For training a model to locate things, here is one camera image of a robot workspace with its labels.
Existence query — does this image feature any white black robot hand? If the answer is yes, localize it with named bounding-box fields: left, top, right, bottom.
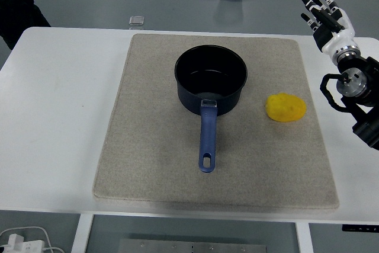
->
left=300, top=0, right=361, bottom=58

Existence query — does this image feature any beige fabric mat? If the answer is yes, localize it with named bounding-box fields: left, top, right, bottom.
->
left=93, top=33, right=340, bottom=210

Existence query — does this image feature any black table control panel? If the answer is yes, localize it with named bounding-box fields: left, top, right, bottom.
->
left=342, top=223, right=379, bottom=232

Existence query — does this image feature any grey metal plate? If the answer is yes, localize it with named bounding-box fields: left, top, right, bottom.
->
left=118, top=238, right=268, bottom=253

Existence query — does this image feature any person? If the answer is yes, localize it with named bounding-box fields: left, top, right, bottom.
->
left=0, top=0, right=52, bottom=52

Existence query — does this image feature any white power strip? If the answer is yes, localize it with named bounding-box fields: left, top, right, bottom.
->
left=0, top=233, right=45, bottom=253

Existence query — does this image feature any blue pot with handle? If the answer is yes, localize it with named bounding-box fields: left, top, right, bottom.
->
left=174, top=44, right=248, bottom=174

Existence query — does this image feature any white table leg frame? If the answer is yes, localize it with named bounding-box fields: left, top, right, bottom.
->
left=70, top=213, right=314, bottom=253

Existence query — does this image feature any white cable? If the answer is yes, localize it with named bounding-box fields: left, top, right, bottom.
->
left=0, top=226, right=65, bottom=253

